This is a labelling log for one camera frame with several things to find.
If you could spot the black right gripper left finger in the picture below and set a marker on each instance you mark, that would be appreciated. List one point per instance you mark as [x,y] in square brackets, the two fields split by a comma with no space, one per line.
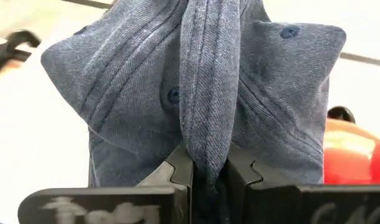
[115,205]

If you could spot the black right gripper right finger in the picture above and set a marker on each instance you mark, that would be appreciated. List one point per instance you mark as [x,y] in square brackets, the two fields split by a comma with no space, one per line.
[301,205]

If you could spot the navy blue denim cap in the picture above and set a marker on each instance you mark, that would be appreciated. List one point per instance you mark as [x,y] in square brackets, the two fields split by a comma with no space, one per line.
[208,77]

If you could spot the red desk lamp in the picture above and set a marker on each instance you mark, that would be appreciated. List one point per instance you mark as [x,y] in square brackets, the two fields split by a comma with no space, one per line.
[348,161]

